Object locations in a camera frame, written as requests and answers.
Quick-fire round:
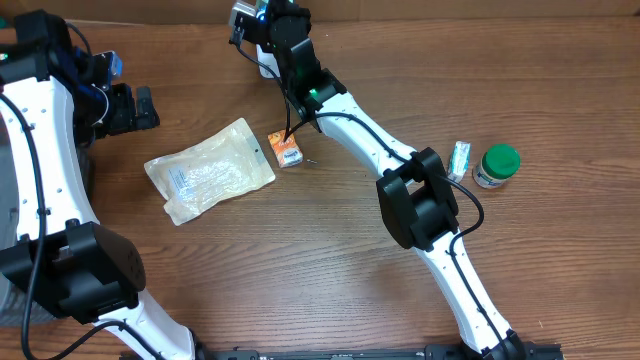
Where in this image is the green lid white jar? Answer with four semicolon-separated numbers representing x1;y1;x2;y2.
472;144;521;189

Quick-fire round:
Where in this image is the dark grey mesh basket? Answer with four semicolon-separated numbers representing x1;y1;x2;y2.
0;114;96;329

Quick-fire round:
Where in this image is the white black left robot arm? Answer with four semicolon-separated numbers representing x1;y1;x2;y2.
1;10;206;359

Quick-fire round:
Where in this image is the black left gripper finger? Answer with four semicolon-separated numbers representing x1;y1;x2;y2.
136;87;156;116
134;112;160;131

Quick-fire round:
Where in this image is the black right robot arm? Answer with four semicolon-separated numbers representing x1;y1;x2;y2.
229;0;527;359

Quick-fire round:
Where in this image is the white barcode scanner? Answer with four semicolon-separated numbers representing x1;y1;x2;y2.
256;45;280;79

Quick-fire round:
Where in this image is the orange snack packet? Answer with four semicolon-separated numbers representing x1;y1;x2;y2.
268;130;304;168

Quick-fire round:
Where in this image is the brown cardboard backboard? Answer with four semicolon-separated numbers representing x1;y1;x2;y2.
1;0;639;24

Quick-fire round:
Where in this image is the small teal tissue pack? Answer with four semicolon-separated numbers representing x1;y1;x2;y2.
447;141;472;183

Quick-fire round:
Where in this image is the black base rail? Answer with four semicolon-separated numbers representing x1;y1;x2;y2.
119;342;566;360

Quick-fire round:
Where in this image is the teal tissue pouch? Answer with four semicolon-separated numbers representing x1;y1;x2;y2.
256;0;269;12

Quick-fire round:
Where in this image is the beige glossy plastic package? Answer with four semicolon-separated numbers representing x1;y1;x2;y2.
144;118;275;226

